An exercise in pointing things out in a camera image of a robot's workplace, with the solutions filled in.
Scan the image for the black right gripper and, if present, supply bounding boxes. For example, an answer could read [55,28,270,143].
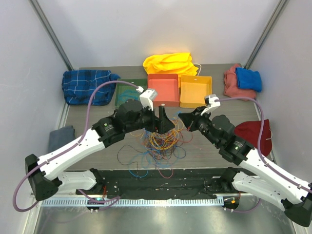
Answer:
[179,106,221,147]

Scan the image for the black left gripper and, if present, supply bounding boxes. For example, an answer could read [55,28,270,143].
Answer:
[125,102,175,135]

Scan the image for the light blue wires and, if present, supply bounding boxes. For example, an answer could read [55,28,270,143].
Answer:
[118,89,141,103]

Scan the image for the light blue wire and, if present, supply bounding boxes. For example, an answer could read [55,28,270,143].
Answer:
[126,111,187,180]

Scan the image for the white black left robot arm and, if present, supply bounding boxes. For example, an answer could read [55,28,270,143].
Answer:
[25,99,175,201]

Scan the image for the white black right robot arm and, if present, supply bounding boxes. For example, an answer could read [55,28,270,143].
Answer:
[178,107,312,227]

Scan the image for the yellow plastic bin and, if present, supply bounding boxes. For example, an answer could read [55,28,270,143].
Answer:
[180,75,212,109]

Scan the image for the red plastic bin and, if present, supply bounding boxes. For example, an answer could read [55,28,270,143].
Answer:
[148,74,180,107]

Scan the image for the green plastic bin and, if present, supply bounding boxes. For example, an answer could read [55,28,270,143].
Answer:
[115,78,147,107]

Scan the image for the pink cloth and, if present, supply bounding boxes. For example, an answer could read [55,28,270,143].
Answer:
[224,64,256,99]

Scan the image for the yellow cloth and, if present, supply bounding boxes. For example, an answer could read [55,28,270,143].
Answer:
[143,52,199,76]

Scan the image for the dark red cloth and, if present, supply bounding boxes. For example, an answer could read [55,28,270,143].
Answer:
[234,119,272,157]

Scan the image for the blue towel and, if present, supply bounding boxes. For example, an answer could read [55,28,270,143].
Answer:
[235,67,262,93]

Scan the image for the blue plaid cloth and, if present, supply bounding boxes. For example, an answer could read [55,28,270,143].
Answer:
[62,70,120,106]

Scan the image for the grey cloth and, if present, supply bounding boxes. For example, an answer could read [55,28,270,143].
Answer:
[48,126,76,153]

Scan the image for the red wire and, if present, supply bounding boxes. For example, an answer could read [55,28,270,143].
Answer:
[146,131,195,178]

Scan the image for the yellow wire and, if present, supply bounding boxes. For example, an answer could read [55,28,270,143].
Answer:
[129,117,185,151]

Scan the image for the orange wire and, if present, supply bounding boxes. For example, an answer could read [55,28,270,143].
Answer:
[136,119,181,153]

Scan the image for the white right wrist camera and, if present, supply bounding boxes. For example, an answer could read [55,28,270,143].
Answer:
[200,94,220,116]

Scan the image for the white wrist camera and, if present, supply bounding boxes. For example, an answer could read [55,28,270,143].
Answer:
[136,86,157,111]
[200,94,220,116]

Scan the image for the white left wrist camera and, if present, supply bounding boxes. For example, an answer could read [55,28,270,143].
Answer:
[136,86,157,111]

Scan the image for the black wire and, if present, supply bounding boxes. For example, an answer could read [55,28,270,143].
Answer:
[116,144,139,171]

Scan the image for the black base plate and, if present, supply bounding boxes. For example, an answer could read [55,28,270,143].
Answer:
[85,167,238,200]

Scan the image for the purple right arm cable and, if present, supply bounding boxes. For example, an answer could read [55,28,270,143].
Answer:
[215,97,312,213]

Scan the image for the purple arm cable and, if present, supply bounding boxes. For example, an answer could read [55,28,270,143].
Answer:
[12,80,144,224]
[215,97,312,213]

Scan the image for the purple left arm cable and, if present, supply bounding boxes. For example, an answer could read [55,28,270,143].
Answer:
[12,80,144,224]

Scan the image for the white slotted cable duct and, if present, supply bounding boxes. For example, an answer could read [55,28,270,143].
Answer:
[41,196,224,207]

